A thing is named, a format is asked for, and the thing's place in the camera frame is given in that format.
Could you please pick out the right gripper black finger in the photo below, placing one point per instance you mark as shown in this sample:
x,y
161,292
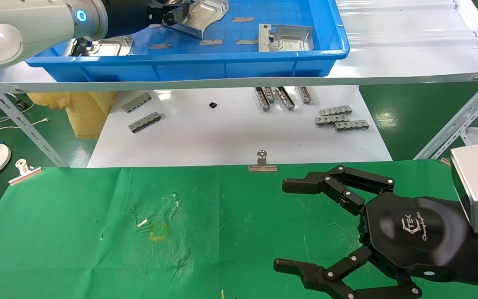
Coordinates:
x,y
326,182
313,276

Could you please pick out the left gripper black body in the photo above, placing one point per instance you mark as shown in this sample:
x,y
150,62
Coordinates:
x,y
129,16

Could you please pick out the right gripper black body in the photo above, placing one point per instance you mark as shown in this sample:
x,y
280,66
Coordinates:
x,y
413,232

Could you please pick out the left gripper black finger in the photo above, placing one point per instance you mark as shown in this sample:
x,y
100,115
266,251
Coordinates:
x,y
174,16
172,3

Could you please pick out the stamped metal bracket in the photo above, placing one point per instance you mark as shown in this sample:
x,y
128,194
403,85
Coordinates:
x,y
288,39
206,16
106,46

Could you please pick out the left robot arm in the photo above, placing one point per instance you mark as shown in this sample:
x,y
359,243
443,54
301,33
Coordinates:
x,y
23,20

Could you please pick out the small grey slotted metal part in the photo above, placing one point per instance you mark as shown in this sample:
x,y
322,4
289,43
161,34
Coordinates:
x,y
330,120
285,99
262,99
352,126
305,95
335,111
269,94
136,102
144,122

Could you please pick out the blue plastic tray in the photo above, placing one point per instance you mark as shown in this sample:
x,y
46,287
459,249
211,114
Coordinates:
x,y
222,66

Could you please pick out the yellow mesh bag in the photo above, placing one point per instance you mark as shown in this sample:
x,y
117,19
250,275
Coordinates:
x,y
85,112

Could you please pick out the grey perforated shelf brace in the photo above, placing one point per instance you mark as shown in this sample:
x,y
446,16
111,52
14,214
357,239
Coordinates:
x,y
459,118
19,120

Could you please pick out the black caster wheel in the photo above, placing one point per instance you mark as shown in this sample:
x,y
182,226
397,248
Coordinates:
x,y
22,104

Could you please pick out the white corrugated sheet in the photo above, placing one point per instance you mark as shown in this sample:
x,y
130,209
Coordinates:
x,y
405,25

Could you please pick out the green table cloth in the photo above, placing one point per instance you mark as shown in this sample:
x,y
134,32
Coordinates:
x,y
98,228

